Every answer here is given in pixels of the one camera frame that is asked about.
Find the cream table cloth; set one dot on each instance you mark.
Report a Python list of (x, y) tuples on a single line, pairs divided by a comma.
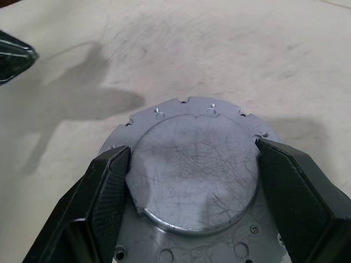
[(219, 54)]

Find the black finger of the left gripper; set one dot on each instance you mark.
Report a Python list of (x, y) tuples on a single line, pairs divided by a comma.
[(13, 59)]

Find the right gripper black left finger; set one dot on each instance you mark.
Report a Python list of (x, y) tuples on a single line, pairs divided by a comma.
[(82, 213)]

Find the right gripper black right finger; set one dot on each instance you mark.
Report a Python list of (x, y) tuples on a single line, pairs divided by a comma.
[(307, 202)]

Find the silver motor cover circuit board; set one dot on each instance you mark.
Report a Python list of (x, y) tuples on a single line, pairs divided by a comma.
[(192, 170)]

